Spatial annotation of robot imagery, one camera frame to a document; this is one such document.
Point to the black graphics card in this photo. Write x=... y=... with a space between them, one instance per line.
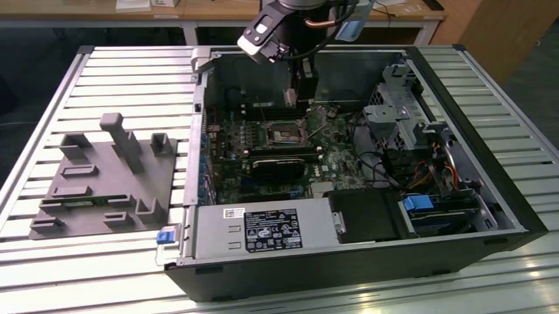
x=279 y=171

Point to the blue case latch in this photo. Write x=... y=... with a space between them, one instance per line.
x=165 y=237

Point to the hard disk in blue carrier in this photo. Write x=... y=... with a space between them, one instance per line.
x=417 y=203

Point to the green motherboard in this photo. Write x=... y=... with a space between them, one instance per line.
x=341 y=163

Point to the metal disk bay cage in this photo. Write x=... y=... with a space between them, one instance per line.
x=393 y=114

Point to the black drive box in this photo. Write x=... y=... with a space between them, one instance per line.
x=367 y=212

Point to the green RAM stick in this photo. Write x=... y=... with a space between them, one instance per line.
x=103 y=198

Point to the wooden desk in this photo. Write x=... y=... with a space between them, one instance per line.
x=66 y=14

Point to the silver power supply unit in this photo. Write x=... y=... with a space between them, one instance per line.
x=218 y=235

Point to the black open PC case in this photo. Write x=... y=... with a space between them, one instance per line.
x=306 y=278

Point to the small white box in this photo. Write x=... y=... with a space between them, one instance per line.
x=165 y=2

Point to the wooden cabinet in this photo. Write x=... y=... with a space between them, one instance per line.
x=502 y=39

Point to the gray parts rack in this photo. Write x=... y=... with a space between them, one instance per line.
x=100 y=183

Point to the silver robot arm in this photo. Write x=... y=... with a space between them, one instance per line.
x=351 y=31

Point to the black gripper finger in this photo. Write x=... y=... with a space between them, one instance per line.
x=307 y=68

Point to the copper coloured tube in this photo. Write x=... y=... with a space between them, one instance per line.
x=319 y=23

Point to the silver chipset heatsink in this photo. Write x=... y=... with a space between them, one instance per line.
x=321 y=189

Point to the CPU socket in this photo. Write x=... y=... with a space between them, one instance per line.
x=290 y=139

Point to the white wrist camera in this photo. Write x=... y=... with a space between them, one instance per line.
x=259 y=36

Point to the black RAM slot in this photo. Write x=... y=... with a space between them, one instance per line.
x=279 y=148
x=273 y=117
x=279 y=154
x=273 y=104
x=273 y=108
x=279 y=151
x=273 y=112

